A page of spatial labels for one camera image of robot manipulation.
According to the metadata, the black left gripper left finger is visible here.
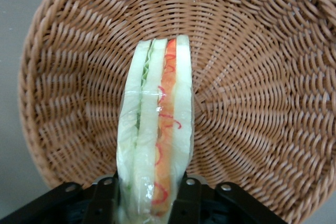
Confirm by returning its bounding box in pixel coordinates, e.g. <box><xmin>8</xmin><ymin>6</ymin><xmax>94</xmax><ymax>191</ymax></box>
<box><xmin>0</xmin><ymin>173</ymin><xmax>121</xmax><ymax>224</ymax></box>

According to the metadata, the triangular sandwich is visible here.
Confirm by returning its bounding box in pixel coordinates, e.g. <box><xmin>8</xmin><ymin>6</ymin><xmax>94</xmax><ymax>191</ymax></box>
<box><xmin>115</xmin><ymin>35</ymin><xmax>196</xmax><ymax>224</ymax></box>

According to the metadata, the round brown wicker basket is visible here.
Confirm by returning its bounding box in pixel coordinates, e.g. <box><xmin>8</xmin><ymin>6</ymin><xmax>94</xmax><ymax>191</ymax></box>
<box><xmin>17</xmin><ymin>0</ymin><xmax>336</xmax><ymax>224</ymax></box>

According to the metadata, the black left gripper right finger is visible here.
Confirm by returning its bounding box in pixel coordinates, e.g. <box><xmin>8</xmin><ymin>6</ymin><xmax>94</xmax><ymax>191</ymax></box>
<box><xmin>169</xmin><ymin>172</ymin><xmax>289</xmax><ymax>224</ymax></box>

